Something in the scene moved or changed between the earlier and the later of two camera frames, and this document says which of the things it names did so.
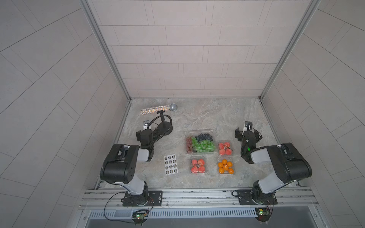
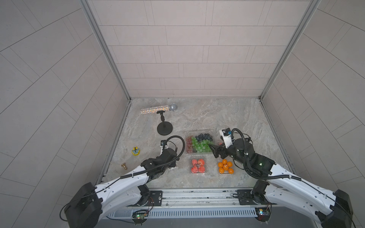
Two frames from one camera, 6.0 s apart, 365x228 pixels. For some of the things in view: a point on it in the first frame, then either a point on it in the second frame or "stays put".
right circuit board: [262, 213] stays put
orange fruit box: [225, 166] stays put
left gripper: [155, 134] to [173, 162]
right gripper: [240, 134] to [221, 147]
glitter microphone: [171, 107] stays put
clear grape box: [200, 141] stays put
